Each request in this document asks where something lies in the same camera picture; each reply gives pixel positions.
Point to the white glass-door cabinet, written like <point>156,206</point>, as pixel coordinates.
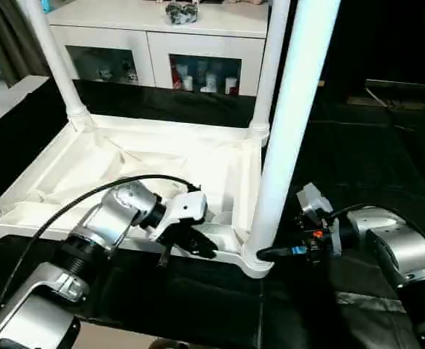
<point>125,40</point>

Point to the small red bottle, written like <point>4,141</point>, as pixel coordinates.
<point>177,78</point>

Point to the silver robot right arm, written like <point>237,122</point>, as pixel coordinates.
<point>394,247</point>

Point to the silver crumpled object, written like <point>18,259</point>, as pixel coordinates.
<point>182,11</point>

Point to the grey curtain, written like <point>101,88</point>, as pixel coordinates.
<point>12,36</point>

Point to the white compartment tray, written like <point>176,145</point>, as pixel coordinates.
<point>89,167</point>

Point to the long black bar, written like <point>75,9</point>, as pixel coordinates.
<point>409,86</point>

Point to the black work mat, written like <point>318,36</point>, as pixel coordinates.
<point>365,167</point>

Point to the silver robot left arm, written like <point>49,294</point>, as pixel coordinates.
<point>103,218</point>

